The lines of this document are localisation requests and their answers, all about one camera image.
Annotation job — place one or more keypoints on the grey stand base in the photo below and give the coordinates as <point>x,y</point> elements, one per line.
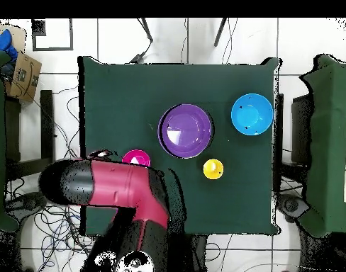
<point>292,205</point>

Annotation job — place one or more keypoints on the cardboard box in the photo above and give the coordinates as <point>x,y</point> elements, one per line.
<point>24,76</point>

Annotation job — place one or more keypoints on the black bench frame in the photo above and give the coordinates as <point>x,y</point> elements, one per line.
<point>46,127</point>

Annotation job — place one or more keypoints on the large purple bowl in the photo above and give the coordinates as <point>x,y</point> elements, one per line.
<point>185,130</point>

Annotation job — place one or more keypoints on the yellow cup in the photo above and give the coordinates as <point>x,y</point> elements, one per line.
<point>213,169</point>

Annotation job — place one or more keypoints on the large blue bowl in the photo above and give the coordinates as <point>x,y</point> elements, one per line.
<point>252,114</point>

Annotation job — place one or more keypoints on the black equipment box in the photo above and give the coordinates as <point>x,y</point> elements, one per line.
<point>302,127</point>

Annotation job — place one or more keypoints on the black tripod leg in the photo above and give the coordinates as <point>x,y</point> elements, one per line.
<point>220,31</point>
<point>147,29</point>

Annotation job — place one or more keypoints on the crimson small bowl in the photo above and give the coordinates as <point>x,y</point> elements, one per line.
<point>136,157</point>

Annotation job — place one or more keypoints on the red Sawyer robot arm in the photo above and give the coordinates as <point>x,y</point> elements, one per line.
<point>119,184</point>

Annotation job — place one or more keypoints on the blue cloth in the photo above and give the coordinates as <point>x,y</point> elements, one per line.
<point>2,42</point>

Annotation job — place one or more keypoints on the black power adapter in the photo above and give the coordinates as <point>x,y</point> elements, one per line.
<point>137,58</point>

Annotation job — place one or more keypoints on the dark green tablecloth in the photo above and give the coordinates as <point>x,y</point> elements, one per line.
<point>133,93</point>

